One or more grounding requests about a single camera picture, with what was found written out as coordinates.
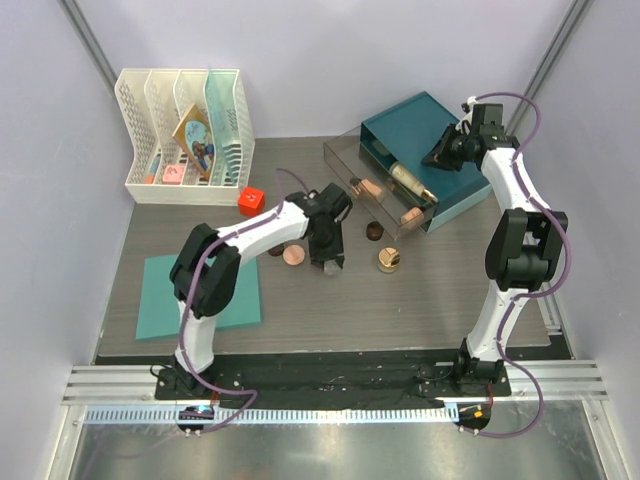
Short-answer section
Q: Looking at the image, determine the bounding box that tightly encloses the cream gold pump bottle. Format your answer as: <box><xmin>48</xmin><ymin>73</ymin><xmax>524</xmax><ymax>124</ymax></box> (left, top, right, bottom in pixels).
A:
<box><xmin>389</xmin><ymin>161</ymin><xmax>438</xmax><ymax>203</ymax></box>

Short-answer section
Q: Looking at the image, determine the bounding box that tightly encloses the peach foundation bottle black cap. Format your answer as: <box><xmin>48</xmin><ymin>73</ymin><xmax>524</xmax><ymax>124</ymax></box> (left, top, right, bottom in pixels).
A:
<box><xmin>349</xmin><ymin>177</ymin><xmax>384</xmax><ymax>202</ymax></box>

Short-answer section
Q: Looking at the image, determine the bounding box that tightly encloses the clear smoked drawer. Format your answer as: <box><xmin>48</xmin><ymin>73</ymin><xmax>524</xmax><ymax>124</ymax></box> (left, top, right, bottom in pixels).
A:
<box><xmin>410</xmin><ymin>201</ymin><xmax>439</xmax><ymax>230</ymax></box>
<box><xmin>323</xmin><ymin>127</ymin><xmax>438</xmax><ymax>240</ymax></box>

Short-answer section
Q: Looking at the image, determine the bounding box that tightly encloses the small beige concealer tube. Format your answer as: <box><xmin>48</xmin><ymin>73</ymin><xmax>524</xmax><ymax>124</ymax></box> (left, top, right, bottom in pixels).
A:
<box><xmin>400</xmin><ymin>207</ymin><xmax>430</xmax><ymax>229</ymax></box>

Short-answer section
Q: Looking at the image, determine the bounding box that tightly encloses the clear rectangular bottle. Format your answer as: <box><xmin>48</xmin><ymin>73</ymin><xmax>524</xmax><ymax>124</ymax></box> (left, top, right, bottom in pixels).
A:
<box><xmin>323</xmin><ymin>260</ymin><xmax>341</xmax><ymax>276</ymax></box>

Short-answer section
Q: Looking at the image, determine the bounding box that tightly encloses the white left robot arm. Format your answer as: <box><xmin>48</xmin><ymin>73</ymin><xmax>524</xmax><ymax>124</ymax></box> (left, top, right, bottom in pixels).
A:
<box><xmin>169</xmin><ymin>183</ymin><xmax>353</xmax><ymax>399</ymax></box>

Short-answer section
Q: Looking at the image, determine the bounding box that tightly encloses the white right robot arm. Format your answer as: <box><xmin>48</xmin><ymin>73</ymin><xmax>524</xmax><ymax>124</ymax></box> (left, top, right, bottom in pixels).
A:
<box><xmin>422</xmin><ymin>103</ymin><xmax>568</xmax><ymax>395</ymax></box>

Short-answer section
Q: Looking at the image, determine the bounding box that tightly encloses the pink round compact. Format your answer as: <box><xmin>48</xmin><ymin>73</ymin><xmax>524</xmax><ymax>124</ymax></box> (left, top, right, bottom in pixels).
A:
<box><xmin>282</xmin><ymin>245</ymin><xmax>306</xmax><ymax>266</ymax></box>

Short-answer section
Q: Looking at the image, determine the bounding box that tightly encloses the dark amber round jar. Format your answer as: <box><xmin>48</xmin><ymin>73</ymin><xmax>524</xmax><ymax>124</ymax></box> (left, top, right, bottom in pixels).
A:
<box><xmin>365</xmin><ymin>221</ymin><xmax>384</xmax><ymax>241</ymax></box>

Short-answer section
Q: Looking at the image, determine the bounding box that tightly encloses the teal drawer cabinet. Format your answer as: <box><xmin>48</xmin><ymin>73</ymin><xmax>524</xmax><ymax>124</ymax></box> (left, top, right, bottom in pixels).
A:
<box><xmin>360</xmin><ymin>91</ymin><xmax>491</xmax><ymax>233</ymax></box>

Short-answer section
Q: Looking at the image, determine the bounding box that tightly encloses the red cube block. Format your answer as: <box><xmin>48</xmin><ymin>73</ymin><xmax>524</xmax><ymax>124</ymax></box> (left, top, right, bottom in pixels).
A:
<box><xmin>237</xmin><ymin>186</ymin><xmax>265</xmax><ymax>217</ymax></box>

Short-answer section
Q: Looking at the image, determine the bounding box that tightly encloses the white mesh file organizer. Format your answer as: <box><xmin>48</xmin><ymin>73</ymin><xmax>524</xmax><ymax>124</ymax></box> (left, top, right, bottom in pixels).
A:
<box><xmin>114</xmin><ymin>68</ymin><xmax>255</xmax><ymax>206</ymax></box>

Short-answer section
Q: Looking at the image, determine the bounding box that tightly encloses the pink square eraser box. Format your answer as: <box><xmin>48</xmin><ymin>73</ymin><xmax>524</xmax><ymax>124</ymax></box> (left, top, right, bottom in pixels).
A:
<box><xmin>162</xmin><ymin>164</ymin><xmax>186</xmax><ymax>185</ymax></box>

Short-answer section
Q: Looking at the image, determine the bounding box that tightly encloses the illustrated picture book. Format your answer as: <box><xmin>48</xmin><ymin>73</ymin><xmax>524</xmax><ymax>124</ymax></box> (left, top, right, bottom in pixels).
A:
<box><xmin>172</xmin><ymin>104</ymin><xmax>216</xmax><ymax>181</ymax></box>

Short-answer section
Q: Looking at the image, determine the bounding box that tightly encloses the orange blue marker pen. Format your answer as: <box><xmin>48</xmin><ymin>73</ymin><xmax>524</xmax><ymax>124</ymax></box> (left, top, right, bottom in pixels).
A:
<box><xmin>143</xmin><ymin>154</ymin><xmax>161</xmax><ymax>184</ymax></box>

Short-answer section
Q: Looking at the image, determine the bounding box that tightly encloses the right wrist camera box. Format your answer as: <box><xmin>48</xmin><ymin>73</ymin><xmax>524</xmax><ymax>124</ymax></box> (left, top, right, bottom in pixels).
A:
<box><xmin>471</xmin><ymin>103</ymin><xmax>505</xmax><ymax>136</ymax></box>

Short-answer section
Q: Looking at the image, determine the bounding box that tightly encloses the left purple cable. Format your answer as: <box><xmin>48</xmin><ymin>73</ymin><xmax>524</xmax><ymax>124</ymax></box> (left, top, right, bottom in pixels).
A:
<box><xmin>112</xmin><ymin>167</ymin><xmax>314</xmax><ymax>459</ymax></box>

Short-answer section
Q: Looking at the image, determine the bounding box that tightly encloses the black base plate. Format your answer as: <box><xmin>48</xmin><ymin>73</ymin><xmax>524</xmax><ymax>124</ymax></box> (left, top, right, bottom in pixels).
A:
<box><xmin>154</xmin><ymin>350</ymin><xmax>512</xmax><ymax>409</ymax></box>

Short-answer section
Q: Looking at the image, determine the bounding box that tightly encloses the aluminium front rail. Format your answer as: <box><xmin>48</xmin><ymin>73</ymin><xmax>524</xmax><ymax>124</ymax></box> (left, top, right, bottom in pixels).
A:
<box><xmin>62</xmin><ymin>361</ymin><xmax>608</xmax><ymax>425</ymax></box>

